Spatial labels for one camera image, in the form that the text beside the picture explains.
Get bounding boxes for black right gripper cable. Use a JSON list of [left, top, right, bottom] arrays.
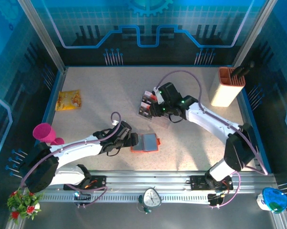
[[167, 114, 185, 124]]

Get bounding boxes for aluminium frame post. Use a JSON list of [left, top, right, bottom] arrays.
[[16, 0, 68, 73], [231, 0, 279, 68]]

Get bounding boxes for grey slotted cable duct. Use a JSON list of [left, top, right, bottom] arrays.
[[40, 193, 212, 204]]

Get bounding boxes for black knife handle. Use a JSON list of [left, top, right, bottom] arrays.
[[230, 60, 256, 79]]

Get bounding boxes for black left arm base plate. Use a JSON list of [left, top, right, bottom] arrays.
[[63, 175, 108, 191]]

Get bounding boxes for potted plant red flowers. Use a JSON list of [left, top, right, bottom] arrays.
[[6, 188, 43, 225]]

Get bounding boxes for orange card holder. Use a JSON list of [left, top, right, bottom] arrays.
[[130, 133, 162, 153]]

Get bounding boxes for pink plastic cup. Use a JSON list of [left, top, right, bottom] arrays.
[[32, 123, 65, 146]]

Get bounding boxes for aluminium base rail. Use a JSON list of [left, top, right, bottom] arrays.
[[19, 169, 277, 196]]

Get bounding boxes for white knife block orange top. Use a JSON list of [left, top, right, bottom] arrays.
[[209, 66, 246, 107]]

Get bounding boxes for yellow snack bag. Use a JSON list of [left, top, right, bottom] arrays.
[[54, 89, 83, 112]]

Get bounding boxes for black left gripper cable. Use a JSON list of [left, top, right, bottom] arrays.
[[105, 145, 122, 157]]

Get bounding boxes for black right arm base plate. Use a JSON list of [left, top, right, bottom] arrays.
[[190, 175, 234, 191]]

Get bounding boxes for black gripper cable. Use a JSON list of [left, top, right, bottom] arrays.
[[167, 114, 185, 124], [105, 145, 122, 157]]

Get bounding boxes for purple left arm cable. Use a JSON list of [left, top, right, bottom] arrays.
[[20, 111, 122, 208]]

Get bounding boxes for black controller box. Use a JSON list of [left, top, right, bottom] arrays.
[[73, 190, 92, 208], [206, 192, 226, 209]]

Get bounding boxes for white jar blue lid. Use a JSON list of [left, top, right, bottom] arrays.
[[256, 187, 287, 214]]

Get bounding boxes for white triangular alarm clock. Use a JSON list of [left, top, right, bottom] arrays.
[[140, 187, 162, 208]]

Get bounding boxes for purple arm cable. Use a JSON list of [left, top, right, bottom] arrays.
[[155, 70, 269, 209], [20, 111, 122, 208]]

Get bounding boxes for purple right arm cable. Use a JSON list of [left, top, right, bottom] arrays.
[[155, 70, 269, 209]]

